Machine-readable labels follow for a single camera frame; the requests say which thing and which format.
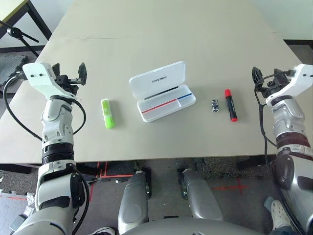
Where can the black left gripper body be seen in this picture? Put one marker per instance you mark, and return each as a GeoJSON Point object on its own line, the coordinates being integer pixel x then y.
{"type": "Point", "coordinates": [64, 80]}

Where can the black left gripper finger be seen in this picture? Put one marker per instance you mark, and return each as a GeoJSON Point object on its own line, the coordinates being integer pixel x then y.
{"type": "Point", "coordinates": [82, 73]}
{"type": "Point", "coordinates": [55, 69]}

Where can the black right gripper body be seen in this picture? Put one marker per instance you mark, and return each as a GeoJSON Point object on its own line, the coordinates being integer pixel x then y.
{"type": "Point", "coordinates": [274, 88]}

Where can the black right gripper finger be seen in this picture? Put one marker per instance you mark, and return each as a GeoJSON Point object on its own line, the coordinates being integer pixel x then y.
{"type": "Point", "coordinates": [278, 73]}
{"type": "Point", "coordinates": [256, 76]}

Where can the black marker with red cap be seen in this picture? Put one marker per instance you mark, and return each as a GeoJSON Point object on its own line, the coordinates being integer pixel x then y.
{"type": "Point", "coordinates": [231, 107]}

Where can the green highlighter pen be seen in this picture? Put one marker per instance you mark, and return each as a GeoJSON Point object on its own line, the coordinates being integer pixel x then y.
{"type": "Point", "coordinates": [107, 115]}

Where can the small silver black clip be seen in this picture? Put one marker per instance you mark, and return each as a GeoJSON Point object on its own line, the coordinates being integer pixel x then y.
{"type": "Point", "coordinates": [215, 105]}

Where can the white plastic pencil case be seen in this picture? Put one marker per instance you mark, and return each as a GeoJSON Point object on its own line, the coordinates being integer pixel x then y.
{"type": "Point", "coordinates": [159, 80]}

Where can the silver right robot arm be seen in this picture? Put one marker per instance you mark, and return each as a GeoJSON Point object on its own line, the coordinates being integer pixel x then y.
{"type": "Point", "coordinates": [288, 122]}

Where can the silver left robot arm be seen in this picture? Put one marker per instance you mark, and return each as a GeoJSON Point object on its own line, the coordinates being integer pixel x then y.
{"type": "Point", "coordinates": [57, 122]}

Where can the black foam floor mat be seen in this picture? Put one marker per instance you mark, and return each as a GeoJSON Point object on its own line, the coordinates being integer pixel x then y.
{"type": "Point", "coordinates": [9, 66]}

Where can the black tripod stand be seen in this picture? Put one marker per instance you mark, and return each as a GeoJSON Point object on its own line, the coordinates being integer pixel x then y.
{"type": "Point", "coordinates": [14, 33]}

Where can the dark speckled floor mat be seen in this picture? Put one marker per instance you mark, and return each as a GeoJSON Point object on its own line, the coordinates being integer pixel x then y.
{"type": "Point", "coordinates": [220, 162]}

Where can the grey floor pad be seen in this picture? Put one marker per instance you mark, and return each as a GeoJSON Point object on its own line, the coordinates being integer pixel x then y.
{"type": "Point", "coordinates": [267, 204]}

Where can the white perforated clog shoe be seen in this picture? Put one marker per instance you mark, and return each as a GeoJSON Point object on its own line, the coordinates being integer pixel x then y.
{"type": "Point", "coordinates": [278, 215]}

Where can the grey right robot leg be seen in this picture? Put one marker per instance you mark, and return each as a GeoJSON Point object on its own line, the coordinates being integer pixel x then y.
{"type": "Point", "coordinates": [203, 195]}

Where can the grey robot leg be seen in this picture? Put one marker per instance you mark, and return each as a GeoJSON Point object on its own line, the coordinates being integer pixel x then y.
{"type": "Point", "coordinates": [133, 203]}
{"type": "Point", "coordinates": [203, 195]}

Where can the grey left robot leg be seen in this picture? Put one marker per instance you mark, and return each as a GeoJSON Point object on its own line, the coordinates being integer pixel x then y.
{"type": "Point", "coordinates": [133, 203]}

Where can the blue jeans leg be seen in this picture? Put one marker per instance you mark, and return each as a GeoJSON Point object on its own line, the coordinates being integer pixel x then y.
{"type": "Point", "coordinates": [281, 231]}

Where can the black and white sneaker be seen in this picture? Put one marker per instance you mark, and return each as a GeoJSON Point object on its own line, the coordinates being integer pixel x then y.
{"type": "Point", "coordinates": [102, 231]}

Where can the grey robot torso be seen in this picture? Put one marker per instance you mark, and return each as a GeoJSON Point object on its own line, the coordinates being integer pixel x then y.
{"type": "Point", "coordinates": [185, 227]}

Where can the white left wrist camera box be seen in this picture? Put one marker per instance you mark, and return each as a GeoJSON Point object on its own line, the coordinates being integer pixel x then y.
{"type": "Point", "coordinates": [41, 78]}

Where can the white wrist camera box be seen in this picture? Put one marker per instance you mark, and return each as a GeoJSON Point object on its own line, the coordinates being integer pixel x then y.
{"type": "Point", "coordinates": [300, 80]}
{"type": "Point", "coordinates": [41, 78]}

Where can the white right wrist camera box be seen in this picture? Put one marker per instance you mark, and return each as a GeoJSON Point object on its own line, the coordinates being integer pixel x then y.
{"type": "Point", "coordinates": [300, 80]}

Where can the side table with black frame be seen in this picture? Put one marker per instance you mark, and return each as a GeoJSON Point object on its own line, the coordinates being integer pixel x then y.
{"type": "Point", "coordinates": [12, 9]}

